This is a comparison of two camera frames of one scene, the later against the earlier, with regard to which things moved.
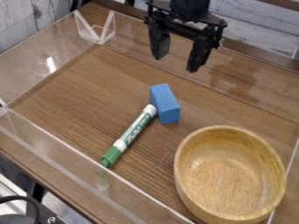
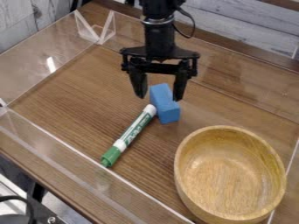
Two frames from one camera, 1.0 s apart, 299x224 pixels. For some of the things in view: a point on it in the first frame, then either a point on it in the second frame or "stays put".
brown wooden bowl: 228,174 stays put
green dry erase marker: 146,111 stays put
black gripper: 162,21 → 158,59
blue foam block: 165,102 stays put
